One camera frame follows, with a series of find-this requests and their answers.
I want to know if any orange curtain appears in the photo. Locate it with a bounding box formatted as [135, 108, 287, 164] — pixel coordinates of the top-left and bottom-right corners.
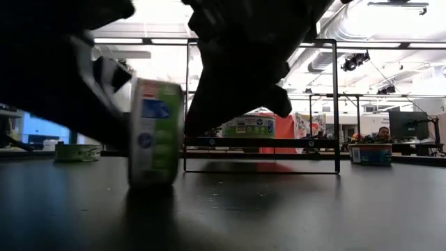
[257, 112, 297, 154]

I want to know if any patterned white cloth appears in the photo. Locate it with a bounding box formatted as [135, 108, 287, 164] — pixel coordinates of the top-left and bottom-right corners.
[294, 112, 328, 139]

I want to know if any person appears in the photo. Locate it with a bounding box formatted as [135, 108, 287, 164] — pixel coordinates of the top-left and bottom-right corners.
[375, 125, 392, 142]

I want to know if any black computer monitor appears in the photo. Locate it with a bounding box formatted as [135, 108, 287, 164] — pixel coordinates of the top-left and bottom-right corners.
[389, 111, 429, 140]

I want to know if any blue box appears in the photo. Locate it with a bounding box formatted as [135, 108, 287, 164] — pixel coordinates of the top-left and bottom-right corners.
[349, 143, 393, 167]

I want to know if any black background rig frame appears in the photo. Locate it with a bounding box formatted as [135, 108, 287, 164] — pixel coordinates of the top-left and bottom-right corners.
[289, 91, 365, 154]

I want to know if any large glass window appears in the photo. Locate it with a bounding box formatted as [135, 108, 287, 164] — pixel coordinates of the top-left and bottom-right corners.
[0, 110, 71, 144]

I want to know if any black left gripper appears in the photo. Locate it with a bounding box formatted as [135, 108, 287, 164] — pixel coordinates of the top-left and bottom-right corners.
[0, 31, 134, 148]

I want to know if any black frame wooden board shelf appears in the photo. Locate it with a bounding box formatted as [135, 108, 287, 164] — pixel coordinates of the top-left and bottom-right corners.
[183, 37, 341, 174]

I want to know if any ceiling light strip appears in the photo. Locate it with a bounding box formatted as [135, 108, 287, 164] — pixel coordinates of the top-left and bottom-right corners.
[151, 38, 189, 45]
[336, 41, 402, 49]
[93, 37, 144, 45]
[408, 42, 446, 49]

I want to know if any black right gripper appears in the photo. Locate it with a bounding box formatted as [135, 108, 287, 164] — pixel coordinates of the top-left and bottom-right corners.
[183, 20, 305, 137]

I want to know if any black ceiling camera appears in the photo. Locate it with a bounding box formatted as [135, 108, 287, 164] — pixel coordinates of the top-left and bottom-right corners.
[341, 50, 371, 73]
[376, 83, 397, 96]

